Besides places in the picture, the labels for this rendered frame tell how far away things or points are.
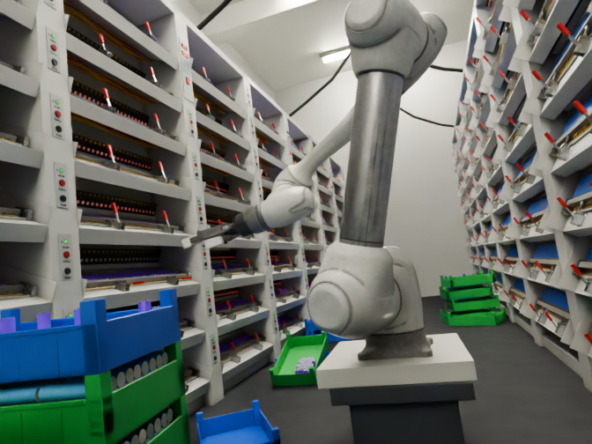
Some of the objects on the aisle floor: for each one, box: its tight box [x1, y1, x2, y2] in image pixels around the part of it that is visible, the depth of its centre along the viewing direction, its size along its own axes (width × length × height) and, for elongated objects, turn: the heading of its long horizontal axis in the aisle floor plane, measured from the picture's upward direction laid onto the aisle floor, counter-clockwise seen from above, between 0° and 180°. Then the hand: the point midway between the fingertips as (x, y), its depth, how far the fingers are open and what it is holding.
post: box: [137, 6, 225, 406], centre depth 182 cm, size 20×9×170 cm
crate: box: [196, 400, 281, 444], centre depth 121 cm, size 30×20×8 cm
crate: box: [269, 330, 329, 386], centre depth 192 cm, size 30×20×8 cm
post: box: [214, 71, 281, 362], centre depth 249 cm, size 20×9×170 cm
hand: (196, 244), depth 138 cm, fingers open, 13 cm apart
